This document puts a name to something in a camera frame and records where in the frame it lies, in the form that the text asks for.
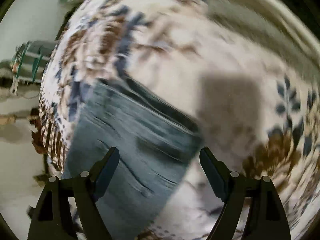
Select teal shelf rack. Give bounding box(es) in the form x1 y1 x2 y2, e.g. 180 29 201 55
10 41 56 83

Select floral bedspread bed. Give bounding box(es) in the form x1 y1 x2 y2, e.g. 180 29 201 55
39 0 319 239

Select light blue denim shorts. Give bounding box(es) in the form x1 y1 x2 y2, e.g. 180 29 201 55
63 77 202 239

